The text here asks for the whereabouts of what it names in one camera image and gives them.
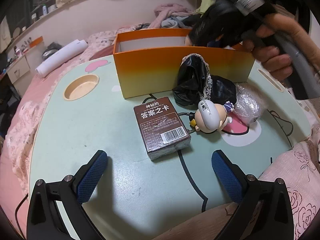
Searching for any orange gradient storage box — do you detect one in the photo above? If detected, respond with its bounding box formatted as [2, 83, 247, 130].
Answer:
[113, 29, 254, 99]

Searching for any pile of clothes on bed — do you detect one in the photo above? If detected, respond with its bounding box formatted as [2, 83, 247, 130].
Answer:
[137, 3, 202, 30]

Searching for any clear plastic bag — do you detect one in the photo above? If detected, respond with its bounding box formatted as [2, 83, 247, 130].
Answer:
[233, 83, 268, 126]

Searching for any white-haired chibi figurine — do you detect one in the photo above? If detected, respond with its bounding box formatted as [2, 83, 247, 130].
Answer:
[189, 99, 234, 133]

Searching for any green hanging cloth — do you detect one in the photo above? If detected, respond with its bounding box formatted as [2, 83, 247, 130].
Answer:
[195, 0, 216, 15]

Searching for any small orange box on desk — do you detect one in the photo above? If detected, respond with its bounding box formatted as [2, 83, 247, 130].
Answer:
[29, 36, 43, 48]

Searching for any pink floral quilt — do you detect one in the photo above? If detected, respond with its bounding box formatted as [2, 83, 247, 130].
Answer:
[0, 26, 156, 196]

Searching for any person's right hand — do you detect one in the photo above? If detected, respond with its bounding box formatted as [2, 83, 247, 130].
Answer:
[243, 13, 319, 81]

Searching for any brown answer card box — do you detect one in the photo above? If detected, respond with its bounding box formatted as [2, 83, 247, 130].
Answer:
[133, 96, 191, 161]

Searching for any white drawer desk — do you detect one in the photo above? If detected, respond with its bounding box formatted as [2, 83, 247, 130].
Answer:
[7, 42, 46, 97]

